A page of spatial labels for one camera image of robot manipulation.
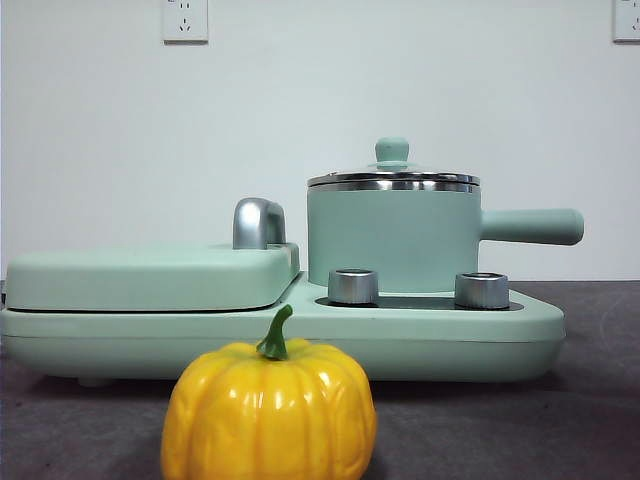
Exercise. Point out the glass lid with green knob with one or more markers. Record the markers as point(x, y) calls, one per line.
point(392, 150)

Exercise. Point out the silver control knob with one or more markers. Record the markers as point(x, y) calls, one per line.
point(352, 287)
point(481, 290)

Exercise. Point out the white wall socket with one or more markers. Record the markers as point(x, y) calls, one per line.
point(185, 22)
point(627, 20)

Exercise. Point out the yellow toy pumpkin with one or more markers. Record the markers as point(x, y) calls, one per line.
point(270, 415)

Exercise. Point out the mint green breakfast machine base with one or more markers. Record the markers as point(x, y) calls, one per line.
point(450, 345)

